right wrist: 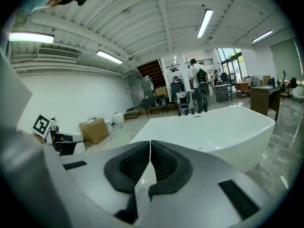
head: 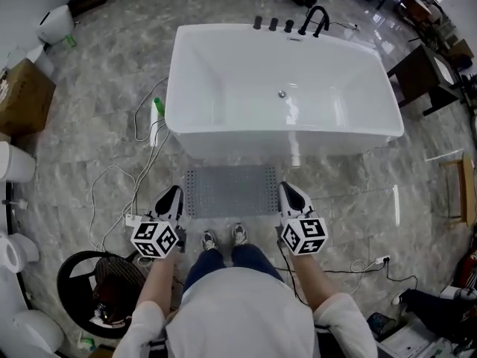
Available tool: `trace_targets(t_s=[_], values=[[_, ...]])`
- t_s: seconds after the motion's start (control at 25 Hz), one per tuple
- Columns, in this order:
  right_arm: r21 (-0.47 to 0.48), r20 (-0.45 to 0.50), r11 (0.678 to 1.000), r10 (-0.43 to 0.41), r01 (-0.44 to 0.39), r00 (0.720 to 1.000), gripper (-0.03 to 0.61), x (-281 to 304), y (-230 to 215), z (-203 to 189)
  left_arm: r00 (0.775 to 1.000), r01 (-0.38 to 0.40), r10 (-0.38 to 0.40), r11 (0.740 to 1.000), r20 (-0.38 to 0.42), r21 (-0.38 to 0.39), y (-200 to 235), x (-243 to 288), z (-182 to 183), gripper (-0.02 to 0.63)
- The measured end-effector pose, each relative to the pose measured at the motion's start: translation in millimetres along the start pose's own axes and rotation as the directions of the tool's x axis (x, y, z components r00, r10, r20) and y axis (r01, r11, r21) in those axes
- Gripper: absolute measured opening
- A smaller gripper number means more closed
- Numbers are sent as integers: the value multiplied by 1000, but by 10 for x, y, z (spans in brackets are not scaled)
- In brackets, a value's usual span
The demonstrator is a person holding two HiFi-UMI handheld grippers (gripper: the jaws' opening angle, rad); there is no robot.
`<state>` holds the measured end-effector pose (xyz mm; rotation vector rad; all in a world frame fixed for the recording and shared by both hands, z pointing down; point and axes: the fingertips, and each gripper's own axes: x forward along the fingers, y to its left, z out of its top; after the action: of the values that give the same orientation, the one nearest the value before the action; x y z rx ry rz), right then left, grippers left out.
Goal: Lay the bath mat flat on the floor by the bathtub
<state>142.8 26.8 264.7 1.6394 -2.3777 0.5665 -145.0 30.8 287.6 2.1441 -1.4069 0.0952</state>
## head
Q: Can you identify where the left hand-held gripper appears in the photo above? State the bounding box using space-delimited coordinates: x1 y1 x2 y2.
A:
130 184 188 261

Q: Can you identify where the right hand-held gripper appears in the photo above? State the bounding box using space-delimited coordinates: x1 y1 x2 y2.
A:
277 180 329 257

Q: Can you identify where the clear perforated bath mat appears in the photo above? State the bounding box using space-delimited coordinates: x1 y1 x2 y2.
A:
185 165 280 219

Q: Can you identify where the person's left forearm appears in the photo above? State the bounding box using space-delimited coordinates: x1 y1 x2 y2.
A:
134 251 180 315

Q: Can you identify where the person's right forearm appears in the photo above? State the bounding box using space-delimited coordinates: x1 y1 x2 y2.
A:
289 252 339 313

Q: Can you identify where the person's left shoe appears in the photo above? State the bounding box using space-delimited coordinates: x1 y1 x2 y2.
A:
200 230 219 253

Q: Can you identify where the person's shoe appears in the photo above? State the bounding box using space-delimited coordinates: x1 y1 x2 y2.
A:
231 222 249 247
200 230 219 253

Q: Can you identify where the person's right shoe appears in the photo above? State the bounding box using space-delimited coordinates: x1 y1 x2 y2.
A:
231 222 249 247

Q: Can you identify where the person's right leg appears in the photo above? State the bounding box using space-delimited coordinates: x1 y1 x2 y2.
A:
231 243 285 281

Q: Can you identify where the person's leg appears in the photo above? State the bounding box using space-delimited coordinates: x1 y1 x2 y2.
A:
231 243 285 281
184 250 227 294

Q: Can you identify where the person's left leg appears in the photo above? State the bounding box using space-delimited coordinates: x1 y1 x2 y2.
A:
184 250 227 294

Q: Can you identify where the long white power strip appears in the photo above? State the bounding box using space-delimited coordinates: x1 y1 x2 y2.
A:
149 101 160 148

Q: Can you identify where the brown woven bag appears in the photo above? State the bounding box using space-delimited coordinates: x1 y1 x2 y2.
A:
92 256 147 330

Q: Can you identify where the person's white shirt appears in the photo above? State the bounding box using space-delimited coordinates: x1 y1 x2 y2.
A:
113 266 380 358

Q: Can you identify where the white bathtub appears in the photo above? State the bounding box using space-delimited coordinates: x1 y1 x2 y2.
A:
165 23 405 160

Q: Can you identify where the black round chair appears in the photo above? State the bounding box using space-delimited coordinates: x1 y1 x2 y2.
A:
56 251 149 339

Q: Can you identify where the black handheld device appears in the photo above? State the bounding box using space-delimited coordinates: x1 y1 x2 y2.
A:
367 311 397 342

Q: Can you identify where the tall white cylindrical bin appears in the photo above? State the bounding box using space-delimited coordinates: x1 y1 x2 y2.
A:
0 141 37 183

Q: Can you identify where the flat brown cardboard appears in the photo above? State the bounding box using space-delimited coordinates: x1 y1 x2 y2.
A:
87 343 120 358

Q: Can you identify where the dark wooden cabinet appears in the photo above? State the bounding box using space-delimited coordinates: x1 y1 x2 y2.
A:
387 44 469 118

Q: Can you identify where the dark garment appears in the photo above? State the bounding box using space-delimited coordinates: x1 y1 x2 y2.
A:
400 288 467 326

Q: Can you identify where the wooden stool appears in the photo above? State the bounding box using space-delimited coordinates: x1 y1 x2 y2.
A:
439 151 477 227

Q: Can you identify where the brown cardboard box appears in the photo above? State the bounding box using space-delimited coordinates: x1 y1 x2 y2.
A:
0 57 57 138

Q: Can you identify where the white box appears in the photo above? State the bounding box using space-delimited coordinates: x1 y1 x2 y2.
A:
379 322 443 358

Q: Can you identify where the white toilet closed lid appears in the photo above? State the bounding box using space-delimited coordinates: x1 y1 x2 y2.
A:
13 309 66 354

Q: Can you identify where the black bathtub faucet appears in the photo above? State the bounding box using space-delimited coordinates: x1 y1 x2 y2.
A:
297 5 331 39

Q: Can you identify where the small white bin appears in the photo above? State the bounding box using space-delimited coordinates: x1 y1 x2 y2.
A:
26 45 56 77

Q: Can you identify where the white smart toilet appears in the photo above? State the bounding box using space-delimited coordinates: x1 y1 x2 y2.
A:
35 4 75 45

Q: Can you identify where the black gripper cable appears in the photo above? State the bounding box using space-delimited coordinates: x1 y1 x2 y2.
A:
277 241 310 306

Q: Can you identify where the white power cable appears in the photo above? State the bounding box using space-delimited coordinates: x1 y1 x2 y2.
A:
89 132 171 253
133 76 171 143

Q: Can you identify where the thin black wire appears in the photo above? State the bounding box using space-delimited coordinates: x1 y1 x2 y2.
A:
316 263 419 291

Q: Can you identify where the thin white cable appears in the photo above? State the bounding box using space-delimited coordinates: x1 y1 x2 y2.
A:
350 259 379 296

